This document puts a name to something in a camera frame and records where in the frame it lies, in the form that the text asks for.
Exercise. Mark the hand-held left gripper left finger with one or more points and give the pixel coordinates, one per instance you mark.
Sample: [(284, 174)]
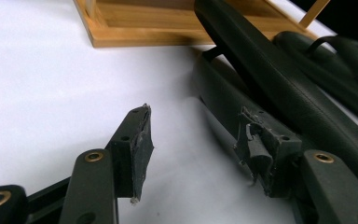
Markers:
[(136, 155)]

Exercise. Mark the black leather bag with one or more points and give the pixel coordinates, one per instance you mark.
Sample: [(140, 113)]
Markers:
[(292, 93)]

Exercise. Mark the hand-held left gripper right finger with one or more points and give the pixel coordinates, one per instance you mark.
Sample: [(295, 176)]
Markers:
[(270, 146)]

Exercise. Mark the wooden rack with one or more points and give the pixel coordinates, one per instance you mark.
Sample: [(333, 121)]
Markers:
[(136, 34)]

